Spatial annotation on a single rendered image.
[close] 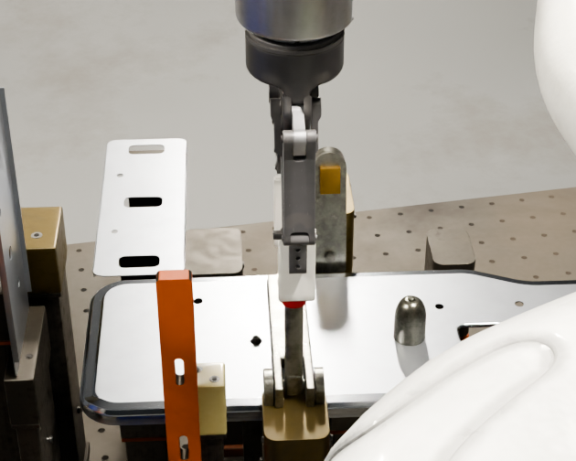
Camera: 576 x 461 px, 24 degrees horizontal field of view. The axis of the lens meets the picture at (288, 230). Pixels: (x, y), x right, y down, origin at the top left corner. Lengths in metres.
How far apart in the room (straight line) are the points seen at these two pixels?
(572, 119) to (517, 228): 1.40
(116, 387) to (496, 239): 0.89
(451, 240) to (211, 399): 0.43
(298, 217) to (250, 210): 2.34
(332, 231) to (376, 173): 2.06
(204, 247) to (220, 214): 1.82
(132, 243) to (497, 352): 1.07
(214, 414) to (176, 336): 0.11
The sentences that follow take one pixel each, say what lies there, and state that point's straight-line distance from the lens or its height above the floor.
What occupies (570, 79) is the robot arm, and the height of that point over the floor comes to 1.54.
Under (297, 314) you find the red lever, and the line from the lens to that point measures 1.15.
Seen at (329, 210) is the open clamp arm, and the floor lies 1.05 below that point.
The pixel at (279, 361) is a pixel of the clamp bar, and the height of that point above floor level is 1.07.
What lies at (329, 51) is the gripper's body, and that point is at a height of 1.41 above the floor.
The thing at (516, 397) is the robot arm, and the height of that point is 1.57.
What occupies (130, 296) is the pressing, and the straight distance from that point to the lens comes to 1.42.
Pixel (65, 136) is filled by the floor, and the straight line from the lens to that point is 3.72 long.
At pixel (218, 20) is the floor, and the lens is 4.33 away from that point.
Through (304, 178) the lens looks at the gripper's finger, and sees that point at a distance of 1.00.
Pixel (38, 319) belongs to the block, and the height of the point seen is 1.00.
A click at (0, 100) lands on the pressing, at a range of 1.29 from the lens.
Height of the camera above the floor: 1.85
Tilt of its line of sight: 34 degrees down
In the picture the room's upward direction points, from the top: straight up
